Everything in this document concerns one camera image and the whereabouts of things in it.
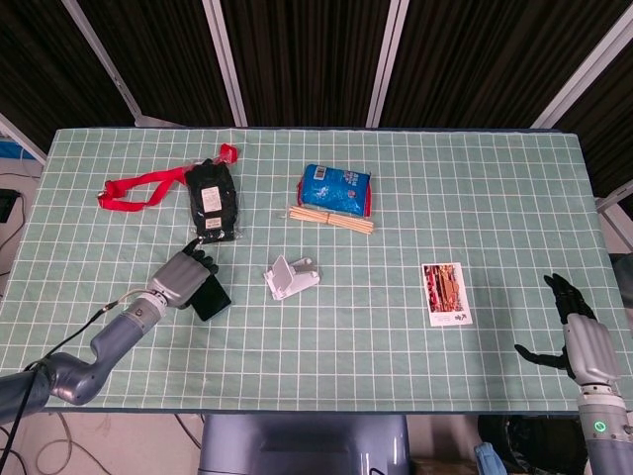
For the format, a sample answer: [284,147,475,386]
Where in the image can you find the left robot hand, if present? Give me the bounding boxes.
[146,240,220,311]

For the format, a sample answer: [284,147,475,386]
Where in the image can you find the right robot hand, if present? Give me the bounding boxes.
[514,272,620,387]

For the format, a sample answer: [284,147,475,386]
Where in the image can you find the black smartphone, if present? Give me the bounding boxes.
[190,274,233,323]

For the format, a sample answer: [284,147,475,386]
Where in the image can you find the white folding phone stand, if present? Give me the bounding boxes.
[262,253,321,302]

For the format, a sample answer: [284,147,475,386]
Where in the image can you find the black gloves in plastic bag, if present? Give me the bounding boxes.
[185,156,243,245]

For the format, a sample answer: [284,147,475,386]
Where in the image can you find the black bag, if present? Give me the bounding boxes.
[477,415,590,475]

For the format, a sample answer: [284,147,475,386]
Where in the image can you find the blue cloth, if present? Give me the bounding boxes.
[473,442,498,475]

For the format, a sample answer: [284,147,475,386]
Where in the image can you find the photo postcard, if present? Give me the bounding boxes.
[421,262,475,329]

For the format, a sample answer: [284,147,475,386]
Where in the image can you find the bundle of wooden sticks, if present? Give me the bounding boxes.
[286,205,376,237]

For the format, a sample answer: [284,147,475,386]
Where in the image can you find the blue snack packet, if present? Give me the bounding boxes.
[296,163,374,219]

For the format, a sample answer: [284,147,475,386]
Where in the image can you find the green checkered tablecloth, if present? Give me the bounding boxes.
[0,128,633,414]

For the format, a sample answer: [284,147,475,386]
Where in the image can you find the black box on floor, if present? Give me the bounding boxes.
[0,190,19,223]

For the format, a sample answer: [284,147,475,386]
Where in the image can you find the blue-grey robot torso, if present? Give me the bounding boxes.
[199,414,411,475]

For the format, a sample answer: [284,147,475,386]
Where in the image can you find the black pleated curtain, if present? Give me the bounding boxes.
[0,0,633,199]

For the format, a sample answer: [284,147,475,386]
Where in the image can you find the red lanyard strap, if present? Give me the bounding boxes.
[96,166,192,213]

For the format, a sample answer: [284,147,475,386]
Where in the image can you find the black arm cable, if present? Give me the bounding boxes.
[0,290,159,446]

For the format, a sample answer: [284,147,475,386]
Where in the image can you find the white frame post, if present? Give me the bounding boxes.
[595,180,633,234]
[202,0,248,128]
[531,0,633,130]
[365,0,409,129]
[0,112,48,164]
[61,0,155,126]

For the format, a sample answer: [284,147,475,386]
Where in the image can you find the beige floor cable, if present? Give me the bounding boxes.
[0,411,103,475]

